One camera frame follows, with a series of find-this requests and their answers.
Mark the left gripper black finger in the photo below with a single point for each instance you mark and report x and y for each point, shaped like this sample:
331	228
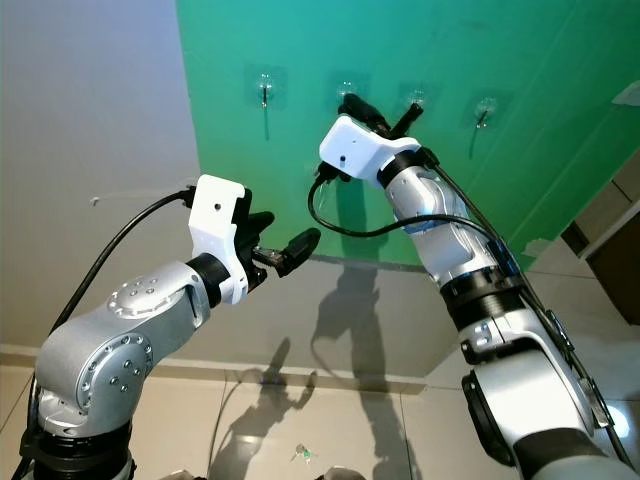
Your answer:
300	250
260	227

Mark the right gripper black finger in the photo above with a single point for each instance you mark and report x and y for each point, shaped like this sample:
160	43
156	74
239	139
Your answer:
408	117
354	104

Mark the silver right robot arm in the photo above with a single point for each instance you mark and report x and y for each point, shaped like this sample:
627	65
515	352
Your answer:
450	250

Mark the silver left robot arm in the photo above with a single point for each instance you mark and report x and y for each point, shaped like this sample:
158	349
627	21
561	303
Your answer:
105	350

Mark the keys with green tag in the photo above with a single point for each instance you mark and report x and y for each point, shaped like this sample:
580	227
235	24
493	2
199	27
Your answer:
300	455

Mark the green board with hooks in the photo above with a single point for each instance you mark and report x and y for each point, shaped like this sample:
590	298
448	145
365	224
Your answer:
260	30

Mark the grey robot leg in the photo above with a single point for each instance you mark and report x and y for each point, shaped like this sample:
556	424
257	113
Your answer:
345	475

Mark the brown wooden cabinet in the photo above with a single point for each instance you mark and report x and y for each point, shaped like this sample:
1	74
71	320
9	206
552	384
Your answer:
615	260

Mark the clear adhesive wall hook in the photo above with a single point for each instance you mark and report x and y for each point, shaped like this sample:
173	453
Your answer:
347	86
410	90
487	108
265	92

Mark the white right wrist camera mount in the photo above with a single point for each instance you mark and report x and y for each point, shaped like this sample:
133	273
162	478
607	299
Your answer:
360	148

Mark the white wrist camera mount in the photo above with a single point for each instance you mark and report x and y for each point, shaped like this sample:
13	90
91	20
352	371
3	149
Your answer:
360	148
215	225

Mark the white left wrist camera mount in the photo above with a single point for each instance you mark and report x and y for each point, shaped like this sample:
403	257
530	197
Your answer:
215	225

